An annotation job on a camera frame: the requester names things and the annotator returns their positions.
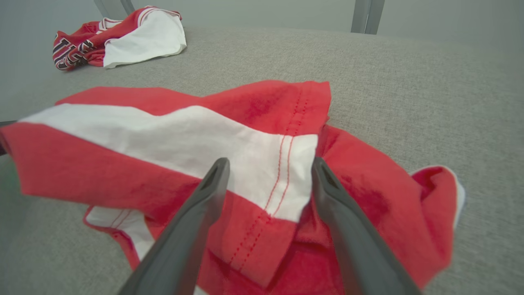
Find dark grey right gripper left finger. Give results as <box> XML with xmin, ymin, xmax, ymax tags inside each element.
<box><xmin>118</xmin><ymin>157</ymin><xmax>230</xmax><ymax>295</ymax></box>

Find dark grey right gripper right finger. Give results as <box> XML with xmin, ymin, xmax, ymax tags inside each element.
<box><xmin>312</xmin><ymin>157</ymin><xmax>422</xmax><ymax>295</ymax></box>

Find red shorts with white stripe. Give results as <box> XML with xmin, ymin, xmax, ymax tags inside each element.
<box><xmin>0</xmin><ymin>80</ymin><xmax>467</xmax><ymax>295</ymax></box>

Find red Bulls jersey white sleeves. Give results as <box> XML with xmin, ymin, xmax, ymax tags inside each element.
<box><xmin>52</xmin><ymin>5</ymin><xmax>187</xmax><ymax>72</ymax></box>

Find grey metal partition post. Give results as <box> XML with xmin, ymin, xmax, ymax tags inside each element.
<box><xmin>93</xmin><ymin>0</ymin><xmax>136</xmax><ymax>20</ymax></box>

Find grey metal post bracket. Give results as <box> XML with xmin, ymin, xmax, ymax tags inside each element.
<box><xmin>350</xmin><ymin>0</ymin><xmax>386</xmax><ymax>35</ymax></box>

